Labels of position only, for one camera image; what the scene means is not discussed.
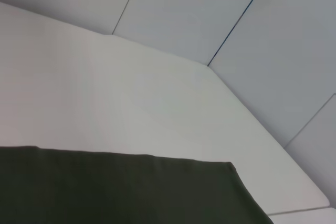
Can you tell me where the dark green FREE t-shirt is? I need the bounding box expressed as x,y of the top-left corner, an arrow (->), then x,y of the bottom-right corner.
0,145 -> 275,224

